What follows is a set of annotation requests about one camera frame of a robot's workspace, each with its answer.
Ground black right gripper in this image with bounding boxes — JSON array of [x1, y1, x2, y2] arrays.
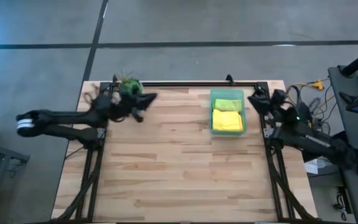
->
[[247, 91, 292, 124]]

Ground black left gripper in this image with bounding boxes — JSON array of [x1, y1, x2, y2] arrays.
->
[[104, 92, 158, 122]]

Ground lime microfiber towel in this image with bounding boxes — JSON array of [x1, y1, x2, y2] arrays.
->
[[213, 98, 242, 112]]

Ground yellow microfiber towel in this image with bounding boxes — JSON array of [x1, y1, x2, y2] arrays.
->
[[212, 108, 244, 132]]

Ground succulent in white patterned pot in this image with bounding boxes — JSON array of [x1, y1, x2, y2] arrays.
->
[[115, 70, 145, 97]]

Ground teal translucent plastic bin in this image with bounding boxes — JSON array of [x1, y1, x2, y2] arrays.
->
[[209, 88, 247, 136]]

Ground white paper box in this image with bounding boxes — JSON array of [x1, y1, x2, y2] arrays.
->
[[305, 158, 323, 175]]

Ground dark grey desk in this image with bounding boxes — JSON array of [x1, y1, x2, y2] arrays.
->
[[328, 65, 358, 150]]

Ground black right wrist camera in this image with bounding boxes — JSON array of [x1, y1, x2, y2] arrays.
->
[[272, 89, 287, 105]]

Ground black aluminium table frame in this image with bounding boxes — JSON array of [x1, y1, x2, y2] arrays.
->
[[75, 74, 315, 223]]

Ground yellow cable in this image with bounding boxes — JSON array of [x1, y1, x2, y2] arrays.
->
[[293, 79, 337, 108]]

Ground black floor cables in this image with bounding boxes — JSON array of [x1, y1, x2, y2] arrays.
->
[[286, 83, 337, 131]]

